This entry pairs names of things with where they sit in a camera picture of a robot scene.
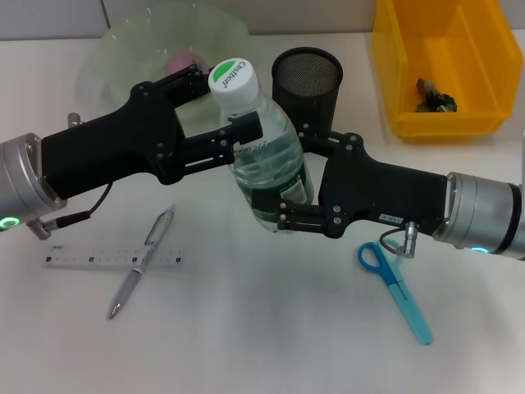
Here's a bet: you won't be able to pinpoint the yellow plastic bin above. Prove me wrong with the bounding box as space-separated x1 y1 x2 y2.
372 0 523 145

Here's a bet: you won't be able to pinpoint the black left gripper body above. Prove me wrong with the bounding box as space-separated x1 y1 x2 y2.
39 81 186 202

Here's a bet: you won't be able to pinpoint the silver ballpoint pen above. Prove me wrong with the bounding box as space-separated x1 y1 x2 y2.
106 203 179 321

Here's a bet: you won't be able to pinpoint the clear green-label water bottle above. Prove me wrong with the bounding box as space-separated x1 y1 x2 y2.
208 57 315 234

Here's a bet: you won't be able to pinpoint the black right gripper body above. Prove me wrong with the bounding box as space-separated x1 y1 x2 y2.
317 132 450 240

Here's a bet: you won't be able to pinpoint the blue scissors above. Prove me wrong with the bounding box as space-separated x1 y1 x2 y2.
357 241 434 346

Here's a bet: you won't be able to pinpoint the green plastic wrapper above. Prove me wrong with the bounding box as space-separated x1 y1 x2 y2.
414 77 458 113

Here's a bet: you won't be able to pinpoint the grey right wrist cable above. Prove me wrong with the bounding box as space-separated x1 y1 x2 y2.
378 221 420 258

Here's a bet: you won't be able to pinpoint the black mesh pen holder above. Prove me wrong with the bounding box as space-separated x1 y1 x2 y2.
271 46 344 137

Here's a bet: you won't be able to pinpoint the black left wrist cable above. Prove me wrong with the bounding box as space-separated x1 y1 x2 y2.
25 181 114 240

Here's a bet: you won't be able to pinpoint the green translucent fruit bowl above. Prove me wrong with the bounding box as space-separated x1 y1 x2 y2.
99 7 258 123

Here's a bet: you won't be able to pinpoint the clear plastic ruler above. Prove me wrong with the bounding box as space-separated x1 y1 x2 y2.
41 243 186 273

